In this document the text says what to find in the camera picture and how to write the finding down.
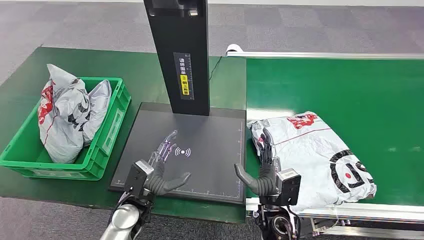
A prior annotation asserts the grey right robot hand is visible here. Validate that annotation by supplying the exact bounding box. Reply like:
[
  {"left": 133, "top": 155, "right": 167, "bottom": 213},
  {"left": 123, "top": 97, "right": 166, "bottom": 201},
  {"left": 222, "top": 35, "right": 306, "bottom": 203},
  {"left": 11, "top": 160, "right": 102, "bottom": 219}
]
[{"left": 234, "top": 127, "right": 279, "bottom": 197}]

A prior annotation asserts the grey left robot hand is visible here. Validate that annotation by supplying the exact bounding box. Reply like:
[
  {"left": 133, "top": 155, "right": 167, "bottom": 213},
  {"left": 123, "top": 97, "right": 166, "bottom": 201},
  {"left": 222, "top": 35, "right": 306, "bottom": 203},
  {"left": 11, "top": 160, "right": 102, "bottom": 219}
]
[{"left": 144, "top": 129, "right": 192, "bottom": 197}]

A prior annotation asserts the white courier bag red dot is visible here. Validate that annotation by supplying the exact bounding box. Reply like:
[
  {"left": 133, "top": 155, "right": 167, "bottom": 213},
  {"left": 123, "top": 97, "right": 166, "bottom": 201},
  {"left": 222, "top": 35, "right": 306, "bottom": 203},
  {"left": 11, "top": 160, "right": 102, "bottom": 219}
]
[{"left": 246, "top": 111, "right": 378, "bottom": 214}]

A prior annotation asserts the green conveyor belt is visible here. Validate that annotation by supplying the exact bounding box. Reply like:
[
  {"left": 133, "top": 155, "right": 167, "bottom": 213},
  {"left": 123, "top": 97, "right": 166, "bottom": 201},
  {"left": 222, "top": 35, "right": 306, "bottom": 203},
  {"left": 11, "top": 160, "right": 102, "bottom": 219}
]
[{"left": 245, "top": 57, "right": 424, "bottom": 207}]

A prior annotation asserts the green plastic crate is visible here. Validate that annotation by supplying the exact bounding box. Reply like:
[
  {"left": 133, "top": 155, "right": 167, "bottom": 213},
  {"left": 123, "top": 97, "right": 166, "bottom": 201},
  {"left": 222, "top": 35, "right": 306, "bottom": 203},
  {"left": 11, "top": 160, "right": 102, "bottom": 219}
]
[{"left": 0, "top": 76, "right": 132, "bottom": 182}]

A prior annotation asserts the plain grey courier bag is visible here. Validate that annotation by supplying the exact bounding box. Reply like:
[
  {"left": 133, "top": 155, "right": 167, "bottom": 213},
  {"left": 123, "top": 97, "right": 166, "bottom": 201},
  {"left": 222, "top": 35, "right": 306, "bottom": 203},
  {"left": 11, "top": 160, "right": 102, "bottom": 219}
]
[{"left": 82, "top": 79, "right": 113, "bottom": 144}]

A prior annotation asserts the green table mat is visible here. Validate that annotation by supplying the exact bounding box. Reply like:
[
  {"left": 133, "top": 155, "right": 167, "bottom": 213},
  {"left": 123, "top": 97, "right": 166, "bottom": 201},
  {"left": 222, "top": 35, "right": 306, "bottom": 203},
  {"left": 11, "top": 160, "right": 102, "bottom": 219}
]
[{"left": 0, "top": 46, "right": 248, "bottom": 225}]

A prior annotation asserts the crumpled white bag red print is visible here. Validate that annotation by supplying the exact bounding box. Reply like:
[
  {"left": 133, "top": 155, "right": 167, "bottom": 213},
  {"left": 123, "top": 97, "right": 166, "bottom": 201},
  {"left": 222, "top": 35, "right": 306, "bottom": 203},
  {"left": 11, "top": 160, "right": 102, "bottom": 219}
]
[{"left": 37, "top": 63, "right": 91, "bottom": 165}]

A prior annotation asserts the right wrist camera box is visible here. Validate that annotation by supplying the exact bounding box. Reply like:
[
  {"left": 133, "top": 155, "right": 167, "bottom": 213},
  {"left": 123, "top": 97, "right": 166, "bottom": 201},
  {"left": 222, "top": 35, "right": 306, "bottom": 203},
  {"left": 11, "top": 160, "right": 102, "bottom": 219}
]
[{"left": 275, "top": 168, "right": 302, "bottom": 207}]

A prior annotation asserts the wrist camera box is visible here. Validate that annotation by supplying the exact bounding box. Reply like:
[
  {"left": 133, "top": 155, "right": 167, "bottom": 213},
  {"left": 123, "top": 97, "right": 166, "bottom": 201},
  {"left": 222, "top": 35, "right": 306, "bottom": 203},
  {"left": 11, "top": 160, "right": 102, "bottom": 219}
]
[
  {"left": 124, "top": 160, "right": 155, "bottom": 197},
  {"left": 275, "top": 168, "right": 302, "bottom": 207}
]

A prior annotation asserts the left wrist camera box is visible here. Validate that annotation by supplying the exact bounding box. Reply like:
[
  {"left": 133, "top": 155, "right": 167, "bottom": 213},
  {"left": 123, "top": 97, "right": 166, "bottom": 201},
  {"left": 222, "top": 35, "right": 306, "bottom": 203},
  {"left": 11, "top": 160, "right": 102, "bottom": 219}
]
[{"left": 124, "top": 160, "right": 155, "bottom": 197}]

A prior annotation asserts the thin black cable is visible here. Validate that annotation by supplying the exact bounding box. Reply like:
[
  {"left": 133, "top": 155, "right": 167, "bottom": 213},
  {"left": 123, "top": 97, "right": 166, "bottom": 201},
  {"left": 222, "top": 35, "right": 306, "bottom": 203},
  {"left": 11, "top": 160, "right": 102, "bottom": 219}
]
[{"left": 208, "top": 55, "right": 224, "bottom": 82}]

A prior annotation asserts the aluminium conveyor frame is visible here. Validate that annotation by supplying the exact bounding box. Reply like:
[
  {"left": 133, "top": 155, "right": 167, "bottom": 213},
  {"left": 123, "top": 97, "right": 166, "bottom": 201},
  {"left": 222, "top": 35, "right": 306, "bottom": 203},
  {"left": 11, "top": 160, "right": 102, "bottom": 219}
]
[{"left": 225, "top": 43, "right": 424, "bottom": 233}]

